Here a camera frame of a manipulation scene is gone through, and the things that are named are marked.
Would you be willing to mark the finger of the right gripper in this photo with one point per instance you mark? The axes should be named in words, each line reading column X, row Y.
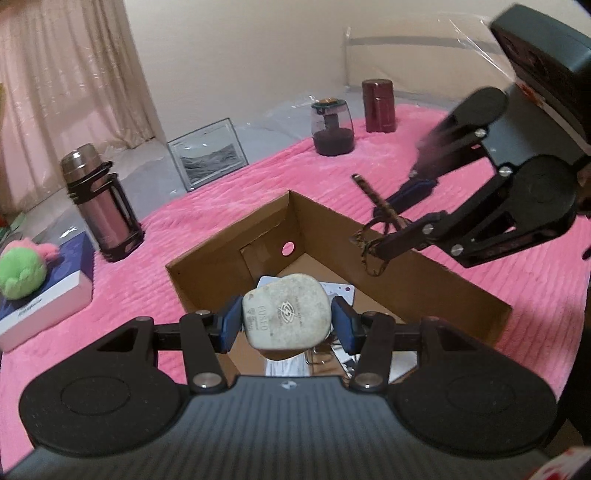
column 418, row 235
column 411, row 193

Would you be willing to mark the white flat card box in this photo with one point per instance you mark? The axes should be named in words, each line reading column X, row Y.
column 346, row 291

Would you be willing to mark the dark transparent pencil sharpener jar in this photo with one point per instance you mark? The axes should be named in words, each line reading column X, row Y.
column 332, row 127

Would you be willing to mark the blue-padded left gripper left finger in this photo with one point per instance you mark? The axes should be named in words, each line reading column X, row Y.
column 228, row 324

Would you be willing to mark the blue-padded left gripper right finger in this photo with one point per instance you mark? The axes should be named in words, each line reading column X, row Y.
column 348, row 326

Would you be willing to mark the green pink plush toy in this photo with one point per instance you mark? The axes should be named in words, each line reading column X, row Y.
column 24, row 267

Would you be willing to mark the steel thermos with black cage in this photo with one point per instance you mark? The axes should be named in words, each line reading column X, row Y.
column 102, row 203

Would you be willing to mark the white square night light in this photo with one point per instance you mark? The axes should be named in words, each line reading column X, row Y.
column 271, row 284

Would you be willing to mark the pink fluffy blanket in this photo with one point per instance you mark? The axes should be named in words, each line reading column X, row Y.
column 546, row 286

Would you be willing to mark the framed seascape picture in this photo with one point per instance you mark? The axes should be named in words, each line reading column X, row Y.
column 207, row 154

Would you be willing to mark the blue and white box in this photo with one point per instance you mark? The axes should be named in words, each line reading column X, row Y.
column 66, row 290

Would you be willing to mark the beige curtain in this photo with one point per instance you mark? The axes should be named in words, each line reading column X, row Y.
column 70, row 75

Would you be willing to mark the brown cardboard box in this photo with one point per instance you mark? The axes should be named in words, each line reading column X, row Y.
column 293, row 234

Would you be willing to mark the white stone-like power plug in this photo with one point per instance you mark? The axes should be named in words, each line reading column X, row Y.
column 287, row 316

